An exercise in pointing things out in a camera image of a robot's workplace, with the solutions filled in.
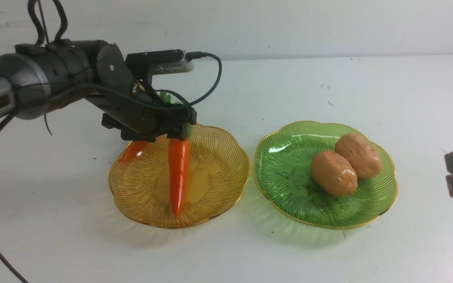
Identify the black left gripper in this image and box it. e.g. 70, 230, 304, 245
86, 42, 197, 143

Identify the toy carrot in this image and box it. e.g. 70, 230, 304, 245
160, 91, 191, 215
117, 140, 149, 164

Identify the toy potato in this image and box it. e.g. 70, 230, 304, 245
334, 134, 383, 179
310, 150, 358, 197

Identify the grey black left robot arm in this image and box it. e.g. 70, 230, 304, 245
0, 40, 197, 143

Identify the amber plastic flower plate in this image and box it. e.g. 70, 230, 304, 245
108, 124, 250, 229

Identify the green plastic flower plate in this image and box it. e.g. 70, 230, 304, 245
252, 121, 399, 230

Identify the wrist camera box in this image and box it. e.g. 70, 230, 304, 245
125, 50, 194, 84

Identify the black camera cable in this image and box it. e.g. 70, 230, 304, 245
75, 51, 223, 112

